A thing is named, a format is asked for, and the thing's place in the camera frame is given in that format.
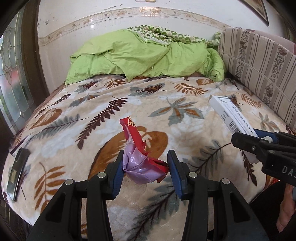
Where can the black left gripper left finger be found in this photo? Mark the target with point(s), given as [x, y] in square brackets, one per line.
[61, 219]

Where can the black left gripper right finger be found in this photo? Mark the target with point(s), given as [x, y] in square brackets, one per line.
[217, 210]

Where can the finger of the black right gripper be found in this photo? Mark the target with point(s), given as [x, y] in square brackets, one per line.
[274, 140]
[276, 151]

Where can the long white medicine box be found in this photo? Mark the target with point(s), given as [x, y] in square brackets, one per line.
[233, 118]

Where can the red purple wrapper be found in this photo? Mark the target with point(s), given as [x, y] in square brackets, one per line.
[137, 164]

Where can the right hand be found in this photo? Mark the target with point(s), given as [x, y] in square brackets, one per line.
[287, 208]

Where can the black phone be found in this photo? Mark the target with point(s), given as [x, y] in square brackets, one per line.
[16, 173]

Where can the striped floral headboard cushion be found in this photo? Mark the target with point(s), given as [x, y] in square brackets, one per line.
[265, 64]

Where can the leaf pattern bed blanket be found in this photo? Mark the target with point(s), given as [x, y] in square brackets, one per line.
[76, 133]

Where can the stained glass window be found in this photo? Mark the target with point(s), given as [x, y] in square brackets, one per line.
[17, 104]

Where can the framed picture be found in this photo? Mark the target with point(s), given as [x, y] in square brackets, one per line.
[258, 7]

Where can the green quilt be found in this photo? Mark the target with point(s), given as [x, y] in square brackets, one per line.
[147, 51]

